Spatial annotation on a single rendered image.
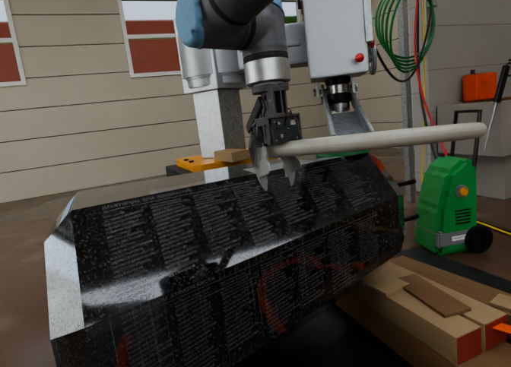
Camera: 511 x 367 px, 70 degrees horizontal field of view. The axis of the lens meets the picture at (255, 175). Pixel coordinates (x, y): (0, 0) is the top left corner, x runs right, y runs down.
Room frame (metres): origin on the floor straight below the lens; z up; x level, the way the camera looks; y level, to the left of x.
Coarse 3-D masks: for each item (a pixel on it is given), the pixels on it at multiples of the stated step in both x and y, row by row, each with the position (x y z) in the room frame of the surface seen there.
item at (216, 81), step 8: (176, 32) 2.09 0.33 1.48; (176, 40) 2.09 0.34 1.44; (216, 64) 1.95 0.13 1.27; (216, 72) 1.95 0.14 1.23; (184, 80) 2.09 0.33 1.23; (192, 80) 2.01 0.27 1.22; (200, 80) 1.98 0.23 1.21; (208, 80) 1.97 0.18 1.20; (216, 80) 1.95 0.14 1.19; (224, 80) 1.98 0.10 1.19; (232, 80) 2.01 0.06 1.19; (240, 80) 2.08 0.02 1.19; (184, 88) 2.09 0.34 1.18; (192, 88) 2.05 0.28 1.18; (200, 88) 2.02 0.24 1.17; (208, 88) 1.98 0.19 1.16; (216, 88) 1.95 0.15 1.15; (224, 88) 2.00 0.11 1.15; (232, 88) 2.05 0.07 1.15; (240, 88) 2.13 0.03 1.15
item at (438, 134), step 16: (416, 128) 0.61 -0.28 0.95; (432, 128) 0.61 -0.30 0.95; (448, 128) 0.61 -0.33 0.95; (464, 128) 0.63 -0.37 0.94; (480, 128) 0.66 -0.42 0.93; (288, 144) 0.69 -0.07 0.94; (304, 144) 0.66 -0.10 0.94; (320, 144) 0.64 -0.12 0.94; (336, 144) 0.63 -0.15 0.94; (352, 144) 0.62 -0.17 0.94; (368, 144) 0.61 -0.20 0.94; (384, 144) 0.60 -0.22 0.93; (400, 144) 0.60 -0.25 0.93; (416, 144) 0.61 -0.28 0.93
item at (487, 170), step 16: (448, 112) 3.40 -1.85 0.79; (496, 112) 2.99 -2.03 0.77; (496, 128) 2.99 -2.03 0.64; (448, 144) 3.41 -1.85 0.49; (464, 144) 3.25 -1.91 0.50; (480, 144) 3.12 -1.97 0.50; (496, 144) 2.99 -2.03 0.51; (480, 160) 3.25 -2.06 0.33; (496, 160) 3.12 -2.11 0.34; (480, 176) 3.25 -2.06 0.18; (496, 176) 3.12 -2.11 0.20; (480, 192) 3.25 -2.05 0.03; (496, 192) 3.12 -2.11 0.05
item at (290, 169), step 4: (284, 160) 0.76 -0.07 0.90; (288, 160) 0.76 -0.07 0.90; (292, 160) 0.75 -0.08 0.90; (296, 160) 0.73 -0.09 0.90; (284, 164) 0.77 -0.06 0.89; (288, 164) 0.76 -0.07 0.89; (292, 164) 0.75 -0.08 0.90; (296, 164) 0.74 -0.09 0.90; (300, 164) 0.72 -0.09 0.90; (284, 168) 0.77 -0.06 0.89; (288, 168) 0.76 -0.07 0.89; (292, 168) 0.76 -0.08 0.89; (296, 168) 0.74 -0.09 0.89; (288, 172) 0.76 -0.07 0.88; (292, 172) 0.76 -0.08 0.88; (288, 176) 0.76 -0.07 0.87; (292, 176) 0.76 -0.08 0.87; (288, 180) 0.76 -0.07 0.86; (292, 180) 0.76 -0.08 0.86; (288, 184) 0.76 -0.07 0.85; (292, 184) 0.76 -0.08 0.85
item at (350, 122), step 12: (348, 84) 1.63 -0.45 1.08; (324, 96) 1.49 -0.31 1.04; (324, 108) 1.50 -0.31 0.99; (360, 108) 1.27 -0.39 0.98; (336, 120) 1.32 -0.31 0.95; (348, 120) 1.30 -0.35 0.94; (360, 120) 1.24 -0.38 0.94; (336, 132) 1.20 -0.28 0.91; (348, 132) 1.18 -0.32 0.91; (360, 132) 1.16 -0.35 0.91
